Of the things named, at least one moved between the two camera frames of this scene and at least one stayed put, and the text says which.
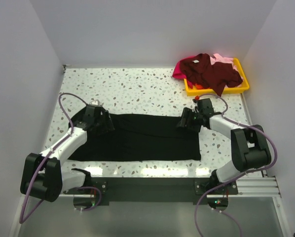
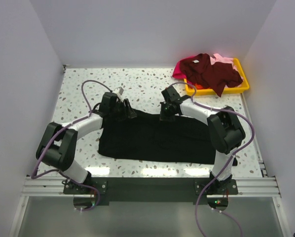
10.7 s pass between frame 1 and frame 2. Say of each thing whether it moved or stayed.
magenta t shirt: stayed
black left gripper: moved
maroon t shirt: stayed
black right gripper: moved
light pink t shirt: stayed
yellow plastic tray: stayed
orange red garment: stayed
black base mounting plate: stayed
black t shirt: moved
